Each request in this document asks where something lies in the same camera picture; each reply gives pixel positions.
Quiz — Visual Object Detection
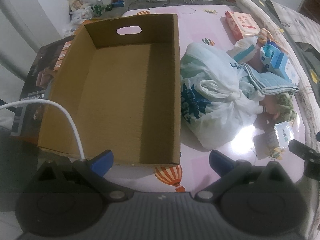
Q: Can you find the checked patterned bedsheet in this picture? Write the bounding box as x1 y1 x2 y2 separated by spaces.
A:
271 1 319 48

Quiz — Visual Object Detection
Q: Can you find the white plastic shopping bag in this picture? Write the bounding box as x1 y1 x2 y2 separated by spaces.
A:
181 43 264 150

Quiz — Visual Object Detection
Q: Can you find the pink wet wipes pack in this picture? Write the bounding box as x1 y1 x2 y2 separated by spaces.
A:
225 11 260 41

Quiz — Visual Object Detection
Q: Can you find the small clear tissue packet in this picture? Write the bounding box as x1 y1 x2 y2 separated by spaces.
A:
274 121 295 149

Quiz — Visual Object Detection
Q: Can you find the pink balloon play mat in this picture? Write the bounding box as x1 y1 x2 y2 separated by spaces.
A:
102 4 308 193

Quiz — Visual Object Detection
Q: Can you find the white cable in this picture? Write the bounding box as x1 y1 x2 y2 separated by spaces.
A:
0 99 86 161

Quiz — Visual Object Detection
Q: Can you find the orange striped cloth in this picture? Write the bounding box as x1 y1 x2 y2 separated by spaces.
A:
258 28 273 44

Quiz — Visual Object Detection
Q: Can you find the brown cardboard box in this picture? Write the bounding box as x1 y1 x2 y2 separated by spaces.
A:
49 14 181 166

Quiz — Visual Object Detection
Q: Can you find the grey star blanket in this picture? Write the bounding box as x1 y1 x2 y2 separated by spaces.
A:
251 0 319 96

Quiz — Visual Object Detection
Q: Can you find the blue wet wipes pack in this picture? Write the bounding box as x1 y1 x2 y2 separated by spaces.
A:
260 40 290 81

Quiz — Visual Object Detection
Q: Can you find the blue towel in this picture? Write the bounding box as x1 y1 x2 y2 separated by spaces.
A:
230 63 299 95

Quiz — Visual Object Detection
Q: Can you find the white bags floor pile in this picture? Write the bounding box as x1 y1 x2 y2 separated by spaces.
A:
63 0 94 37

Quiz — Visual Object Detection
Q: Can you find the dark printed flat carton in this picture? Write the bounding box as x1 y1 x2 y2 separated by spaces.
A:
11 36 74 144

